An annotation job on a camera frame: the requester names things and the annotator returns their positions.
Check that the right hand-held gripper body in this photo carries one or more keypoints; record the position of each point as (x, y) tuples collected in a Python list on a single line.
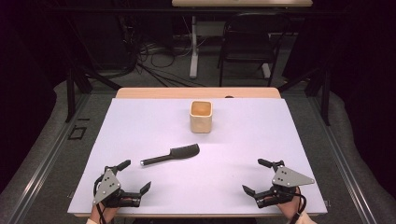
[(288, 179)]

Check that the black spatula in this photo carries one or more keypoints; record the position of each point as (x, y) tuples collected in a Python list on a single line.
[(182, 153)]

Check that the person's left hand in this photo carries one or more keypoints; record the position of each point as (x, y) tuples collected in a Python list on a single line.
[(106, 213)]

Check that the white table mat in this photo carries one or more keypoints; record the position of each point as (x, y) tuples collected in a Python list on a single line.
[(202, 174)]

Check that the light wooden table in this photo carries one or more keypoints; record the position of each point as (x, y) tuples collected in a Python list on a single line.
[(186, 92)]

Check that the person's right hand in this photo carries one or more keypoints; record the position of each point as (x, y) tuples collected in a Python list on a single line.
[(294, 207)]

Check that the aluminium floor rail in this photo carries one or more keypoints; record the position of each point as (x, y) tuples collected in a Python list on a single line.
[(46, 161), (345, 168)]

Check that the white-legged wooden table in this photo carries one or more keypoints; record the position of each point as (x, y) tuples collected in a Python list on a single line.
[(194, 46)]

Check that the black folding chair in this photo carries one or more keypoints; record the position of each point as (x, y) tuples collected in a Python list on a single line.
[(249, 43)]

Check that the beige square cup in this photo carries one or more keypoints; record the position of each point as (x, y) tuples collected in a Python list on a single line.
[(201, 119)]

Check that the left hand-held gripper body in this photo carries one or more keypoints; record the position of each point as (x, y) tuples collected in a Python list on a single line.
[(107, 186)]

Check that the black metal stand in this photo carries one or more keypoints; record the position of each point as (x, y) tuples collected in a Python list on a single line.
[(325, 96), (71, 93)]

